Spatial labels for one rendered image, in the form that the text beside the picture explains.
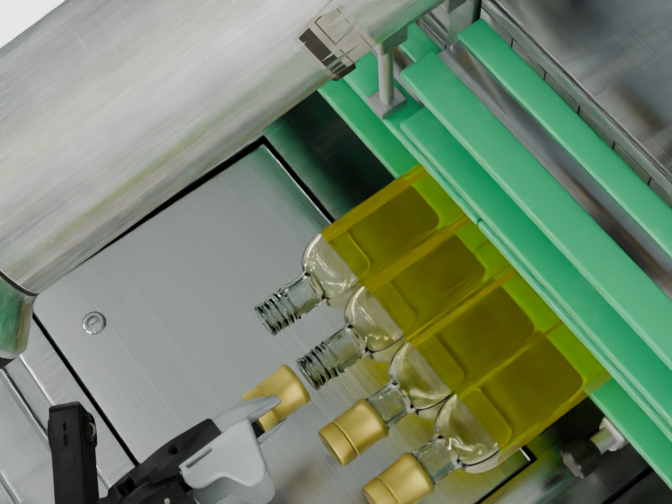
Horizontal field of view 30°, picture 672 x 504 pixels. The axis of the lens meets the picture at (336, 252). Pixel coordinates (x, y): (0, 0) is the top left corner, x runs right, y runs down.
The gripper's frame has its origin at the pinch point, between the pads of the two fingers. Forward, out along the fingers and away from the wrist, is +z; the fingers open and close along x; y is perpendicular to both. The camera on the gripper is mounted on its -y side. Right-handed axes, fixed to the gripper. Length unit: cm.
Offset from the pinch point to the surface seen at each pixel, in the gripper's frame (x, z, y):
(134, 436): -12.5, -9.0, -9.3
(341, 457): 0.6, 2.5, 7.0
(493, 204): 6.3, 23.2, -0.4
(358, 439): 0.9, 4.3, 6.7
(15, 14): -11, 6, -55
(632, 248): 13.2, 25.8, 10.9
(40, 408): -14.7, -14.4, -17.7
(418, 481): 1.4, 5.8, 12.2
